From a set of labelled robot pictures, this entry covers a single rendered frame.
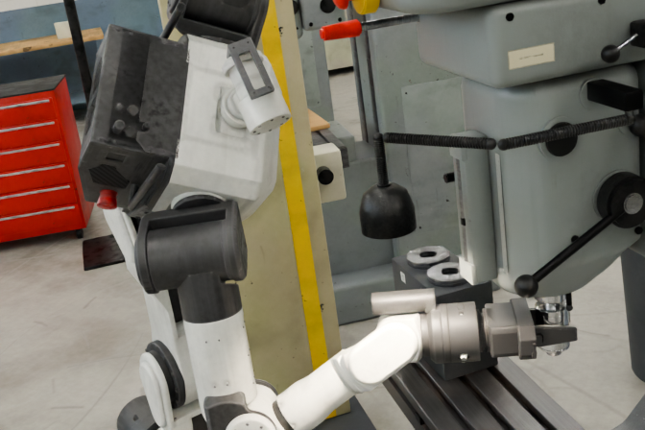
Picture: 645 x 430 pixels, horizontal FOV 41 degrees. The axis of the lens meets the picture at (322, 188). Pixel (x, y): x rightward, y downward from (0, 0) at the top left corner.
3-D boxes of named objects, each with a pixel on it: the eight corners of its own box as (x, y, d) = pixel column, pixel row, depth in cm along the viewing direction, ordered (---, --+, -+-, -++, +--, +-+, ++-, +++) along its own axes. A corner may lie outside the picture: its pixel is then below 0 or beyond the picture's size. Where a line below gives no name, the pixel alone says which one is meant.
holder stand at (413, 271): (444, 382, 169) (435, 290, 162) (399, 335, 189) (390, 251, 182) (498, 365, 172) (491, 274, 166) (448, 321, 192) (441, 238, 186)
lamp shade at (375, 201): (350, 235, 111) (345, 190, 109) (380, 215, 117) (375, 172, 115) (397, 242, 107) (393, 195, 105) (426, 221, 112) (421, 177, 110)
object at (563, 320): (559, 334, 131) (557, 299, 129) (576, 347, 126) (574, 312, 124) (531, 343, 129) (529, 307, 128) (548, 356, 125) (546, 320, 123)
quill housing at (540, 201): (529, 322, 113) (513, 85, 103) (463, 267, 132) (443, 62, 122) (655, 289, 117) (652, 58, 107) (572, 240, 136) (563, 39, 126)
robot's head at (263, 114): (238, 145, 127) (259, 121, 120) (211, 84, 129) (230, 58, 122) (275, 133, 131) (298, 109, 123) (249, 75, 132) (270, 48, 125)
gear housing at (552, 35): (495, 93, 100) (489, 7, 97) (417, 64, 123) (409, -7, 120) (737, 44, 108) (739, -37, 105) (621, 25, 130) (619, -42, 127)
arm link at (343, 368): (427, 350, 123) (353, 404, 125) (426, 335, 132) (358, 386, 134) (399, 314, 124) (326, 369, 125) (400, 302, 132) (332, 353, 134)
